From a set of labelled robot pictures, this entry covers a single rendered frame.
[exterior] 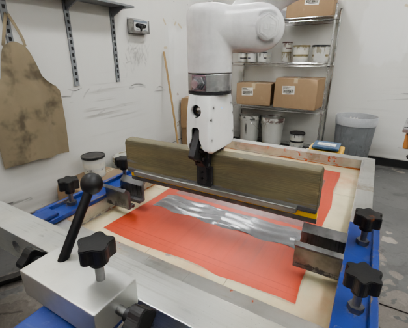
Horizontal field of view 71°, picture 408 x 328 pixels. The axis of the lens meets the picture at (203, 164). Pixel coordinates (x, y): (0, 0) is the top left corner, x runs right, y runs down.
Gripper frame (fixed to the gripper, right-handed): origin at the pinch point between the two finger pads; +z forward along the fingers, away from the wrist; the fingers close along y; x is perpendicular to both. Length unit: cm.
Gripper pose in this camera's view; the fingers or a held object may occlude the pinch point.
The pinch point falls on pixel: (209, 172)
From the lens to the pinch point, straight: 55.5
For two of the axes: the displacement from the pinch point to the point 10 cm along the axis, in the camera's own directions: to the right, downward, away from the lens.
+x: -8.6, -1.7, 4.7
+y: 5.0, -3.1, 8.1
